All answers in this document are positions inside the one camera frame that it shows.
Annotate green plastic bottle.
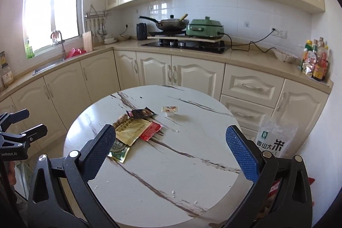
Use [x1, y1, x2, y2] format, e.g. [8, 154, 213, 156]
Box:
[25, 42, 35, 59]

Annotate white scalloped bowl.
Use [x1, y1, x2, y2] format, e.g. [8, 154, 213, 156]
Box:
[273, 49, 299, 63]

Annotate long wooden board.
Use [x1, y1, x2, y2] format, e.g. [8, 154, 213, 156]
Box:
[147, 35, 225, 44]

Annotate round white marble table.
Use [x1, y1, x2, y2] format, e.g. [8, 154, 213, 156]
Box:
[63, 85, 242, 228]

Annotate black gas stove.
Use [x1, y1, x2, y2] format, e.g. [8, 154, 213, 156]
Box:
[141, 40, 231, 54]

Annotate glass wok lid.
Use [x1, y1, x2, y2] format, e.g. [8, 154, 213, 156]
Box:
[160, 14, 185, 24]

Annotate white rice bag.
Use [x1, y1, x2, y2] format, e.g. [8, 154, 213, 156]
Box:
[258, 115, 298, 158]

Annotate metal utensil rack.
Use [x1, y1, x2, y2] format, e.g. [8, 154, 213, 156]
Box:
[85, 5, 112, 35]

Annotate gold foil packet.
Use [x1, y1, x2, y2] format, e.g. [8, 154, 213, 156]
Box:
[115, 118, 152, 147]

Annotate metal sink faucet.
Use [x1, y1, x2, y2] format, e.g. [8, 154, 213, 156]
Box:
[51, 30, 67, 61]

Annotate wide white wall socket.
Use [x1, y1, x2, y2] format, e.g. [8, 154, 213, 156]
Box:
[270, 27, 288, 39]

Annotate green electric cooker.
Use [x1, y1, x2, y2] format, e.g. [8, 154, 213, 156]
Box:
[186, 16, 225, 38]

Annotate black portable induction cooker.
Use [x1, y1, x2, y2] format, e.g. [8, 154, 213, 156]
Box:
[148, 30, 187, 36]

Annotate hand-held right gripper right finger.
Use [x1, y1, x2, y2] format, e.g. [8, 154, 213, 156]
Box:
[222, 125, 314, 228]

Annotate steel kitchen sink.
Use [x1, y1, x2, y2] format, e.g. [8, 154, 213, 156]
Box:
[32, 59, 66, 76]

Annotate large glass jar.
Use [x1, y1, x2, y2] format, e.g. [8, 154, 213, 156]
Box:
[1, 64, 15, 88]

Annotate red sauce packet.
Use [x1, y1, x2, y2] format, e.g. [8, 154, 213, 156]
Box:
[139, 122, 163, 142]

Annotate small sauce cup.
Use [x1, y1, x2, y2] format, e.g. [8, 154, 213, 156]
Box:
[161, 106, 178, 118]

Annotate tan snack packet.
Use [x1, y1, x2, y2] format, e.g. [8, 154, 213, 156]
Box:
[114, 114, 129, 129]

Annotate black power cable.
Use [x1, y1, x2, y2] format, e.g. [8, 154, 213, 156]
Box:
[223, 29, 276, 52]

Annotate red box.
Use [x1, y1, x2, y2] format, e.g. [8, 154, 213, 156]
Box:
[268, 178, 283, 200]

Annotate black wok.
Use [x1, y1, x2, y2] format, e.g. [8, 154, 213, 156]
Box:
[138, 14, 189, 31]

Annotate wooden cutting board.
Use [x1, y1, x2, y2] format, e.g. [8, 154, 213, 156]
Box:
[82, 31, 94, 52]

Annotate group of condiment bottles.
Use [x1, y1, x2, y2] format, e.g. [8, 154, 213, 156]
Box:
[301, 37, 331, 82]

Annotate black electric kettle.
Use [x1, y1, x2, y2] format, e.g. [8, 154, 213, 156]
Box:
[136, 22, 148, 40]

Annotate green foil packet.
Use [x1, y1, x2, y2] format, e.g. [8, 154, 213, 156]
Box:
[107, 140, 130, 164]

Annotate pink items in sink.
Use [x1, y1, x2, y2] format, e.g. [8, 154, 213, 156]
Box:
[66, 47, 88, 60]

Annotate dark brown snack packet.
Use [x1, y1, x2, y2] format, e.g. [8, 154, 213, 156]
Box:
[126, 107, 156, 121]

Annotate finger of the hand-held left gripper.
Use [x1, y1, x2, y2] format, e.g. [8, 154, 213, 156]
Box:
[20, 124, 48, 143]
[0, 109, 30, 133]

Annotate kitchen window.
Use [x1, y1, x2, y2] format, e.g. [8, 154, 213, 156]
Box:
[23, 0, 81, 54]

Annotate person's left hand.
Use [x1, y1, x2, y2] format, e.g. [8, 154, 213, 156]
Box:
[7, 162, 16, 185]

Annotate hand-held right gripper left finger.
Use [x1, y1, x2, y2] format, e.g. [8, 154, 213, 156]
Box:
[27, 124, 119, 228]

